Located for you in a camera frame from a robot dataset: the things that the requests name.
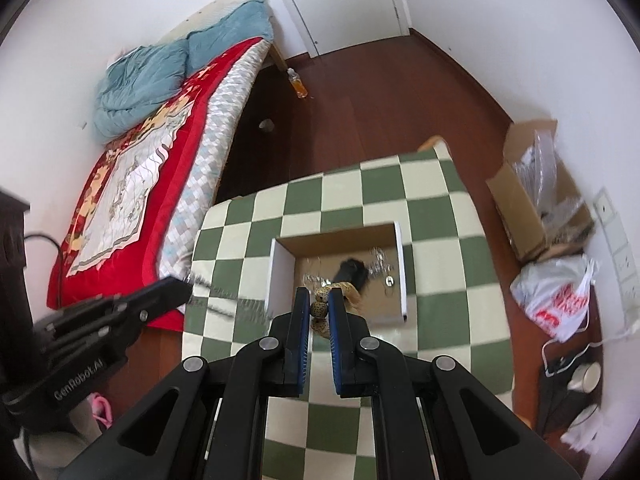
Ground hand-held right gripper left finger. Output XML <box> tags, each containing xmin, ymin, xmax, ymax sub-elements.
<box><xmin>116</xmin><ymin>287</ymin><xmax>312</xmax><ymax>480</ymax></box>

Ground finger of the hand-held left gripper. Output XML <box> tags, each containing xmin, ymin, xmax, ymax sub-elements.
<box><xmin>44</xmin><ymin>290</ymin><xmax>192</xmax><ymax>372</ymax></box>
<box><xmin>32</xmin><ymin>276</ymin><xmax>192</xmax><ymax>337</ymax></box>

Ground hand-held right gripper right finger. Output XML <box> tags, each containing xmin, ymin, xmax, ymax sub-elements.
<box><xmin>327</xmin><ymin>290</ymin><xmax>583</xmax><ymax>480</ymax></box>

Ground wooden bead bracelet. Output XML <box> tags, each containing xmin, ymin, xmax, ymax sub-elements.
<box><xmin>310</xmin><ymin>282</ymin><xmax>358</xmax><ymax>341</ymax></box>

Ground silver chain bracelet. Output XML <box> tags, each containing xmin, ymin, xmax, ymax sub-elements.
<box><xmin>187</xmin><ymin>274</ymin><xmax>268</xmax><ymax>320</ymax></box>

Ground black bracelet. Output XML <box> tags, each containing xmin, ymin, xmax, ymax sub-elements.
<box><xmin>332</xmin><ymin>257</ymin><xmax>371</xmax><ymax>293</ymax></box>

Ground silver necklace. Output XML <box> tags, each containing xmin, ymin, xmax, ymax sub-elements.
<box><xmin>367</xmin><ymin>246</ymin><xmax>393</xmax><ymax>273</ymax></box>

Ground white cardboard box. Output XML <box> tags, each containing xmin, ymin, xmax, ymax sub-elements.
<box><xmin>264</xmin><ymin>221</ymin><xmax>408</xmax><ymax>323</ymax></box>

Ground pink slippers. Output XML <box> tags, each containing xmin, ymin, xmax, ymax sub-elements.
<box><xmin>90</xmin><ymin>392</ymin><xmax>113</xmax><ymax>428</ymax></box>

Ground table with green checkered cloth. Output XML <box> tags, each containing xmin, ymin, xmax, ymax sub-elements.
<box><xmin>180</xmin><ymin>140</ymin><xmax>516</xmax><ymax>480</ymax></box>

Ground dark cabinet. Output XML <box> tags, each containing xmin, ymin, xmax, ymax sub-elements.
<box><xmin>0</xmin><ymin>190</ymin><xmax>32</xmax><ymax>321</ymax></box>

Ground bed with checkered sheet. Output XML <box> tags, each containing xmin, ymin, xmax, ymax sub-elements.
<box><xmin>47</xmin><ymin>0</ymin><xmax>288</xmax><ymax>333</ymax></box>

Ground blue quilt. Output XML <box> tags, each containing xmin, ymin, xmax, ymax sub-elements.
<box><xmin>92</xmin><ymin>0</ymin><xmax>276</xmax><ymax>143</ymax></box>

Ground white and red plastic bag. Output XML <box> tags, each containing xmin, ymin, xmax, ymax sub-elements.
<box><xmin>510</xmin><ymin>254</ymin><xmax>600</xmax><ymax>343</ymax></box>

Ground red floral blanket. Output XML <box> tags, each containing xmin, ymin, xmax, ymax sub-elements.
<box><xmin>47</xmin><ymin>37</ymin><xmax>263</xmax><ymax>333</ymax></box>

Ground brown cardboard box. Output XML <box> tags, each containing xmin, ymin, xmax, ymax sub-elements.
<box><xmin>486</xmin><ymin>119</ymin><xmax>596</xmax><ymax>263</ymax></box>

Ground bottle of orange liquid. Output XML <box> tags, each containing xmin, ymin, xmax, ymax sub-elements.
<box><xmin>286</xmin><ymin>66</ymin><xmax>309</xmax><ymax>99</ymax></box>

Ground white mug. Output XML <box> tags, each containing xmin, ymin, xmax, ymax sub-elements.
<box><xmin>567</xmin><ymin>361</ymin><xmax>602</xmax><ymax>393</ymax></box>

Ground white floor item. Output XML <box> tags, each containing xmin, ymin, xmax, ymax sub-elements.
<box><xmin>560</xmin><ymin>400</ymin><xmax>608</xmax><ymax>446</ymax></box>

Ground clear plastic wrap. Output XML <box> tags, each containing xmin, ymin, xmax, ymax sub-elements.
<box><xmin>515</xmin><ymin>130</ymin><xmax>593</xmax><ymax>246</ymax></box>

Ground white power strip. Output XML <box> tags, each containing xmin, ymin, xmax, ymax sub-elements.
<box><xmin>592</xmin><ymin>187</ymin><xmax>640</xmax><ymax>331</ymax></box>

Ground white door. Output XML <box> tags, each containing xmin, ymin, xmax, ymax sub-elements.
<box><xmin>262</xmin><ymin>0</ymin><xmax>413</xmax><ymax>58</ymax></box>

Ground black cable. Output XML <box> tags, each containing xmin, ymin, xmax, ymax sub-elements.
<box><xmin>22</xmin><ymin>232</ymin><xmax>66</xmax><ymax>281</ymax></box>

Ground white cable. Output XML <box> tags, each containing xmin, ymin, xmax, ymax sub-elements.
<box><xmin>541</xmin><ymin>322</ymin><xmax>640</xmax><ymax>378</ymax></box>

